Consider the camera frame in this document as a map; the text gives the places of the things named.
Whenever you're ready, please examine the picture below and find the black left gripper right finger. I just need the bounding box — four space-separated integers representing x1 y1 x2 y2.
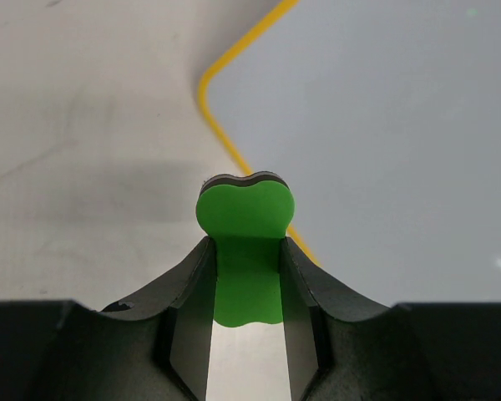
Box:
279 238 501 400

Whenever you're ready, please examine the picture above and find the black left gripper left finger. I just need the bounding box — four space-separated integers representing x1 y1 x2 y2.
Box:
0 237 216 400

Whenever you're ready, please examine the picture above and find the green whiteboard eraser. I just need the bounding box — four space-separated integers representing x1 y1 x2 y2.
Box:
195 171 295 327

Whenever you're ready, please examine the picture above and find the yellow framed whiteboard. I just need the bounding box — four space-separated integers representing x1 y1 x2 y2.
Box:
199 1 501 305

